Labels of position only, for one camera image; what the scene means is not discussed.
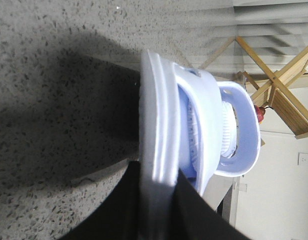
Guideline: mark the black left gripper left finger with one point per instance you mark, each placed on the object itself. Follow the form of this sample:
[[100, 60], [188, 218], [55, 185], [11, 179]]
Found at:
[[117, 216]]

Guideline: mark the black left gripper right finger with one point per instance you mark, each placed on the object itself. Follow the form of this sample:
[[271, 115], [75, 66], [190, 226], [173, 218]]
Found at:
[[194, 219]]

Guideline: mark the light blue slipper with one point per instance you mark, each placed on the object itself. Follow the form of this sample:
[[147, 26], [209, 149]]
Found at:
[[248, 142], [162, 123]]

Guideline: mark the red round object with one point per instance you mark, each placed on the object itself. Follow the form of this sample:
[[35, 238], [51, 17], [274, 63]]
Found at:
[[260, 112]]

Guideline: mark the wooden folding rack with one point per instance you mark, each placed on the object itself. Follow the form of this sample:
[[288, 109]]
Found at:
[[274, 93]]

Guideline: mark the white pleated curtain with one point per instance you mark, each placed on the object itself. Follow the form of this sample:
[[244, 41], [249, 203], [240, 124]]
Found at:
[[276, 31]]

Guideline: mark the white wall socket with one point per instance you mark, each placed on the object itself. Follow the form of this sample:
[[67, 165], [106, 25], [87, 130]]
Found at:
[[302, 158]]

